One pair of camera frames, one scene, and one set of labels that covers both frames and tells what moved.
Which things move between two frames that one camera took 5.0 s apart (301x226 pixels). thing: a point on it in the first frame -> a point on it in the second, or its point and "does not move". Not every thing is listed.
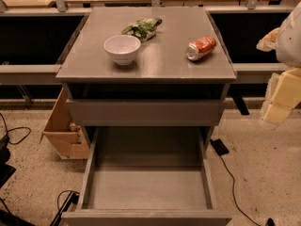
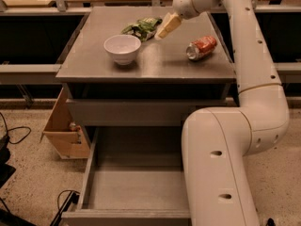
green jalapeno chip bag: [144, 28] does not move
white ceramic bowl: [123, 48] does not move
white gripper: [291, 42] -> [185, 4]
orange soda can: [200, 48] does not move
